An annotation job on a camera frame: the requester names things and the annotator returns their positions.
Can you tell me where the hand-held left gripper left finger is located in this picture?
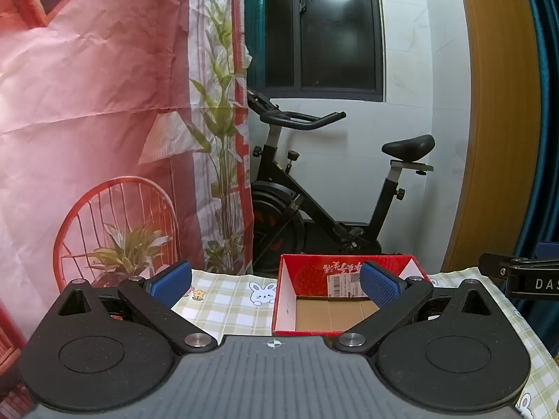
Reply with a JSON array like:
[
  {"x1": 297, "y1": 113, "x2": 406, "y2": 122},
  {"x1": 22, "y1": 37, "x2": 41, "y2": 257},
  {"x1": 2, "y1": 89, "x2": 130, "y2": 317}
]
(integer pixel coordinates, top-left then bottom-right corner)
[{"x1": 44, "y1": 260, "x2": 219, "y2": 357}]

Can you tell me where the black exercise bike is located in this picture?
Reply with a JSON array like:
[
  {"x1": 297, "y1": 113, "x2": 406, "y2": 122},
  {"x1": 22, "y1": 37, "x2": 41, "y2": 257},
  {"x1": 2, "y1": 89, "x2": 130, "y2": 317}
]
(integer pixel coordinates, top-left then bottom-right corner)
[{"x1": 247, "y1": 89, "x2": 436, "y2": 257}]

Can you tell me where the white shipping label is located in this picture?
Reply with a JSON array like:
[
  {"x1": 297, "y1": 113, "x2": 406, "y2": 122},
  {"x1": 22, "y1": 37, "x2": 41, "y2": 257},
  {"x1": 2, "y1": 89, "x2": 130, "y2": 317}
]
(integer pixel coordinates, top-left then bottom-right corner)
[{"x1": 327, "y1": 274, "x2": 364, "y2": 300}]

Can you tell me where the yellow wooden door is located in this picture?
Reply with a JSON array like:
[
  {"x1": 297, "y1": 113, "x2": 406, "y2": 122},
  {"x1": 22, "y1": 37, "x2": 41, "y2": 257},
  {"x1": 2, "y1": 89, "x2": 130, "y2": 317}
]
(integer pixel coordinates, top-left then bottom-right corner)
[{"x1": 440, "y1": 0, "x2": 552, "y2": 272}]

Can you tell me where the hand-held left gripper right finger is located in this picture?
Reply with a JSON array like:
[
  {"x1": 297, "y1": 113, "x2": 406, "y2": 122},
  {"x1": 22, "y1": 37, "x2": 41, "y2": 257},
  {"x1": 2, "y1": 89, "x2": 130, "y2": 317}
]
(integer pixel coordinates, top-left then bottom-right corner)
[{"x1": 333, "y1": 260, "x2": 503, "y2": 357}]

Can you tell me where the green checked tablecloth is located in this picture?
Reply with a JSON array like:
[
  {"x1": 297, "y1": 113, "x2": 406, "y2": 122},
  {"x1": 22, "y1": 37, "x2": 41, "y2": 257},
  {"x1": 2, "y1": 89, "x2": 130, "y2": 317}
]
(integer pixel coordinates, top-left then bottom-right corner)
[{"x1": 171, "y1": 266, "x2": 559, "y2": 419}]

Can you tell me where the dark framed window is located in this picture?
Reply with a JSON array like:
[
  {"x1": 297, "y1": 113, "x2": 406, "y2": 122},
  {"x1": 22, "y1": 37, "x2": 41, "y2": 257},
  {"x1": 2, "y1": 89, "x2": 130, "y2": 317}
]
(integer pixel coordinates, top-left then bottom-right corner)
[{"x1": 244, "y1": 0, "x2": 386, "y2": 104}]

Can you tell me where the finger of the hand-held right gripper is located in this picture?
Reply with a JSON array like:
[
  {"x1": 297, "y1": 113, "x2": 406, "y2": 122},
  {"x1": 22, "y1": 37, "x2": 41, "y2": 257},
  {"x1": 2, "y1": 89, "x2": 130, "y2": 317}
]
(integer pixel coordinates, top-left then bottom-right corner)
[{"x1": 477, "y1": 251, "x2": 559, "y2": 302}]

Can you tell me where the red strawberry print box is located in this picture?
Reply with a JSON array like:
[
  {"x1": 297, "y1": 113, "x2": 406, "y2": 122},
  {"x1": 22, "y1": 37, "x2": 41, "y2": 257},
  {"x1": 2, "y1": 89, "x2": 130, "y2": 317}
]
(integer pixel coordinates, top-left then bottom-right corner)
[{"x1": 271, "y1": 253, "x2": 435, "y2": 337}]

